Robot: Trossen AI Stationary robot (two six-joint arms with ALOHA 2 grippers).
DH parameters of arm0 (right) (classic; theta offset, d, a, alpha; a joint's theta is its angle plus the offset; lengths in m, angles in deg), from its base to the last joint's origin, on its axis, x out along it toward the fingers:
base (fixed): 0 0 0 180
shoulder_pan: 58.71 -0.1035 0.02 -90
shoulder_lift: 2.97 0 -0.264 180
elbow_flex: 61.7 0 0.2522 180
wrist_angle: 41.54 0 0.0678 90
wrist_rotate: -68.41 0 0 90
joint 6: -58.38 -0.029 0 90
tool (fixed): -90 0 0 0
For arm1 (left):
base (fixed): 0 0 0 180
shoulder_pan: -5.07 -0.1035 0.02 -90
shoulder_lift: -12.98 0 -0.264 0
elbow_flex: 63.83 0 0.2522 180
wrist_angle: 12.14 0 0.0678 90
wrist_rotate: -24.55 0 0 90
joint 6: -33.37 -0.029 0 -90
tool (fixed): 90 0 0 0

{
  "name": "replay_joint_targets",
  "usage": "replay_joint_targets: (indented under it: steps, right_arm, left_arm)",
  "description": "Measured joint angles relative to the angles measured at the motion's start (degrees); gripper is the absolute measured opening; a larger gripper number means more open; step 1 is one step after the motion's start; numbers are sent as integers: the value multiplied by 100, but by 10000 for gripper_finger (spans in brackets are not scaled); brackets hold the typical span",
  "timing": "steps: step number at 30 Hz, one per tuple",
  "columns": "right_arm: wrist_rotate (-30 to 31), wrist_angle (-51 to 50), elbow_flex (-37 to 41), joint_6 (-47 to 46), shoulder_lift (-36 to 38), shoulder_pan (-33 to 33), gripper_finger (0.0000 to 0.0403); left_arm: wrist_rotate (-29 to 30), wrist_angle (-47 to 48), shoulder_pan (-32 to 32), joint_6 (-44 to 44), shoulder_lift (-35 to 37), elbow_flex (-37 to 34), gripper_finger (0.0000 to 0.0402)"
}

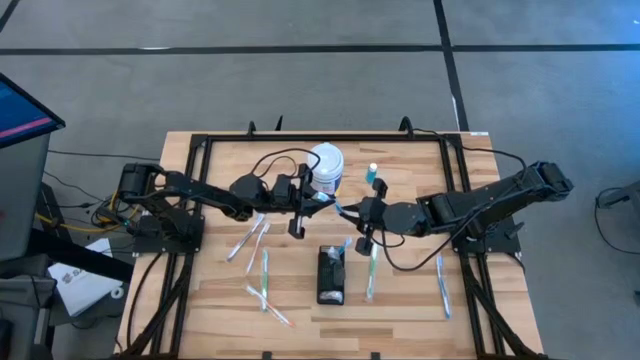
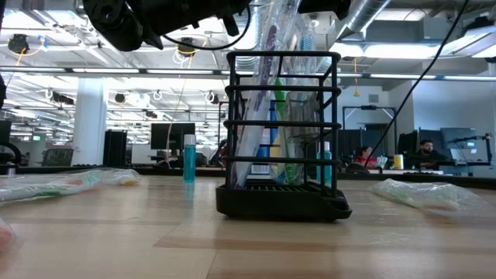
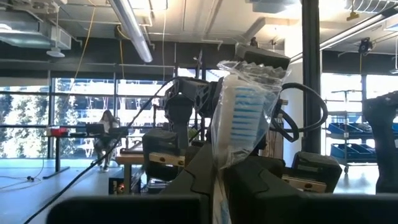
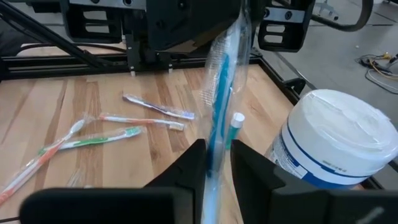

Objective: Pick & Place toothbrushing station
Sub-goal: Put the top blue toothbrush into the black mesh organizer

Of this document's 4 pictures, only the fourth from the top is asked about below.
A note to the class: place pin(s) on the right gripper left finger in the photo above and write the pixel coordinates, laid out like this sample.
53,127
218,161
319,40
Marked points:
109,207

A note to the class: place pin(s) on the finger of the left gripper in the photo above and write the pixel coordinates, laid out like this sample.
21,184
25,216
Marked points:
73,25
298,31

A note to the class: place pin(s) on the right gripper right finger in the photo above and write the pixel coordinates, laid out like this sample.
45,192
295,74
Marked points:
311,208

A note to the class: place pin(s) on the green toothbrush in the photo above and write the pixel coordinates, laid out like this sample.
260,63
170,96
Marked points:
90,141

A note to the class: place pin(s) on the orange toothbrush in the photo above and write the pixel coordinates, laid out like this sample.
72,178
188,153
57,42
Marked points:
40,161

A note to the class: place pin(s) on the purple toothbrush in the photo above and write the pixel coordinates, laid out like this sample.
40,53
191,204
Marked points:
161,109

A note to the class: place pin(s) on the red white toothbrush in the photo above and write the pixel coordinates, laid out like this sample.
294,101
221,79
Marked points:
140,120

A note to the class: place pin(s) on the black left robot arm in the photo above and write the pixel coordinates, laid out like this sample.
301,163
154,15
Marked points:
149,59

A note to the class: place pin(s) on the black table clamp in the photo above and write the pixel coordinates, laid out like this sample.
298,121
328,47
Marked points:
295,85

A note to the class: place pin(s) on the white wipes canister blue label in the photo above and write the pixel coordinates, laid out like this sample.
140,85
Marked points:
335,140

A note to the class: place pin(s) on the teal mouthwash bottle white cap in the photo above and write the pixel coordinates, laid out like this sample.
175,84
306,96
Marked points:
235,130

